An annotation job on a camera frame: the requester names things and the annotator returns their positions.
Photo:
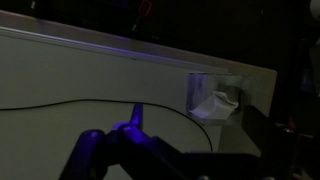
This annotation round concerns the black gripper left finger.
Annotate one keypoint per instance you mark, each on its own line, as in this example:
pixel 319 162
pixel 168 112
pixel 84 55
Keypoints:
pixel 85 160

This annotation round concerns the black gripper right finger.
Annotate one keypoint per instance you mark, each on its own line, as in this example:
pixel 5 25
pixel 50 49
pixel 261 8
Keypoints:
pixel 148 158

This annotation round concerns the clear plastic tissue box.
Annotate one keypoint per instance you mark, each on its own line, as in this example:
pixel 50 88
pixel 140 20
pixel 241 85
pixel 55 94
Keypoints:
pixel 216 99

